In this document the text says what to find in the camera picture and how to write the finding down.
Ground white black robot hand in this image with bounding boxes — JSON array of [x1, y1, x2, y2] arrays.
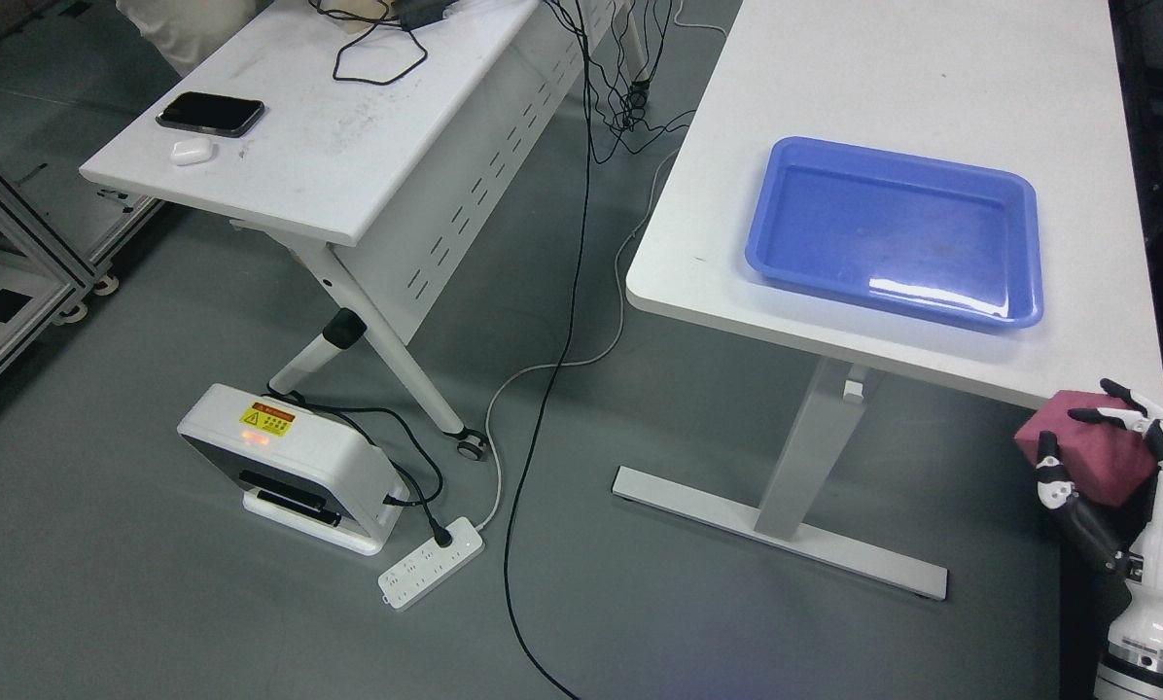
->
[[1034, 378, 1163, 659]]

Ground pink cube block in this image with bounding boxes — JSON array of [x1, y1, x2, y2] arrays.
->
[[1014, 390, 1158, 507]]

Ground blue plastic tray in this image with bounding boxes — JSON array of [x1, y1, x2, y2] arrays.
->
[[743, 136, 1044, 331]]

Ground white desk with T-leg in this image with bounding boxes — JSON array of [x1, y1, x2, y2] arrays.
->
[[613, 1, 1163, 601]]

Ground white power strip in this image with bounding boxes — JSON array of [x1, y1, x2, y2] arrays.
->
[[377, 517, 485, 610]]

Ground white charger box device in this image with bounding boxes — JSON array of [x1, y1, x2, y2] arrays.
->
[[177, 384, 413, 555]]

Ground white folding table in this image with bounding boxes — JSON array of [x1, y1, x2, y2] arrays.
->
[[80, 1, 632, 460]]

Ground black power adapter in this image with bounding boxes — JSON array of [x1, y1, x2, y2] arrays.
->
[[390, 0, 454, 30]]

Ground black smartphone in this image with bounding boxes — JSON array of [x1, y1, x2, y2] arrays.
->
[[155, 91, 265, 138]]

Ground white power cable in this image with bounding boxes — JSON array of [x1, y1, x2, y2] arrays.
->
[[473, 19, 728, 534]]

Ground black power cable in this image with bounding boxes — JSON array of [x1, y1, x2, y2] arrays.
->
[[499, 0, 699, 700]]

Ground aluminium frame cart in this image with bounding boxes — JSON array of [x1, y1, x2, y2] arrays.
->
[[0, 173, 162, 374]]

